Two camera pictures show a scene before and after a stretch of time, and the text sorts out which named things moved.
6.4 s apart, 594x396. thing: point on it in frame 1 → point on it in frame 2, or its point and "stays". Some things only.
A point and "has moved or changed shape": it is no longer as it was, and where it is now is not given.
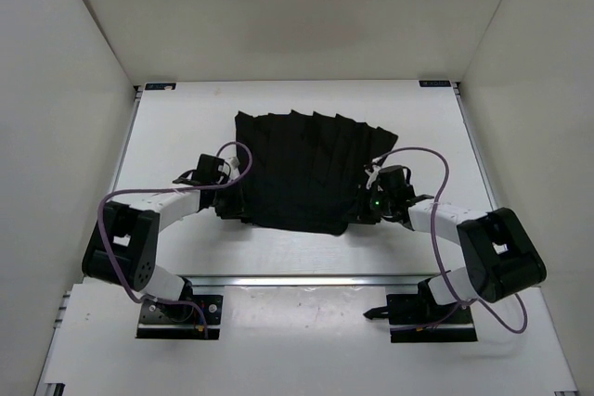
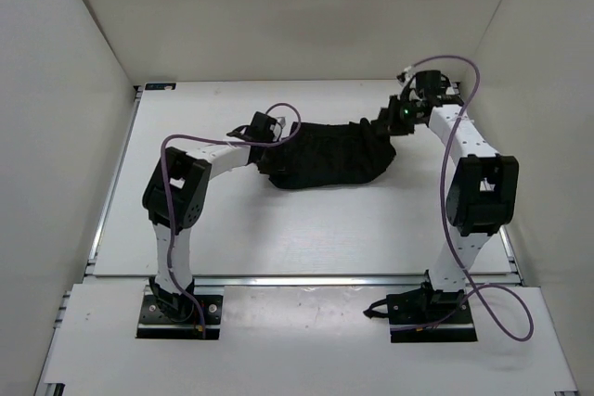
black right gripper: [362, 212] → [389, 125]
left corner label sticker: [157, 86] stays
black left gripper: [236, 210] → [280, 165]
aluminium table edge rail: [313, 281] stays
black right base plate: [414, 320] stays
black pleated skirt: [308, 172] has moved or changed shape
